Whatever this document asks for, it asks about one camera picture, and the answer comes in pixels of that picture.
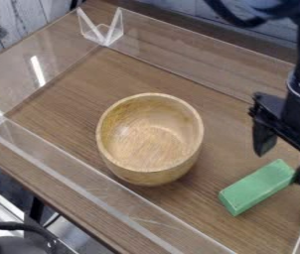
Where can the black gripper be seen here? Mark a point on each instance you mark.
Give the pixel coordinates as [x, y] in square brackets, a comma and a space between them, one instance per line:
[276, 120]

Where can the brown wooden bowl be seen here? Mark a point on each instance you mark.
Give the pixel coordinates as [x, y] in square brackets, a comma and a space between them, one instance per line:
[149, 138]

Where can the green rectangular block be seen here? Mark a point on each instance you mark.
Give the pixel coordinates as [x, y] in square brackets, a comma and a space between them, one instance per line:
[256, 187]

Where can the grey metal bracket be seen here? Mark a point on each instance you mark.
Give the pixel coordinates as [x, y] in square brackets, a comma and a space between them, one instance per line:
[54, 247]

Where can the clear acrylic tray walls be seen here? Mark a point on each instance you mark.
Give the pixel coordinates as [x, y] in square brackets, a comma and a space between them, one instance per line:
[98, 55]

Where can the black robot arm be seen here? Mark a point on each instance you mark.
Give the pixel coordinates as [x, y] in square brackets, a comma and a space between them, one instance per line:
[279, 14]

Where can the black table leg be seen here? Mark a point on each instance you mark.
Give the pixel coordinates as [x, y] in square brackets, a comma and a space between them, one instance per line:
[36, 210]

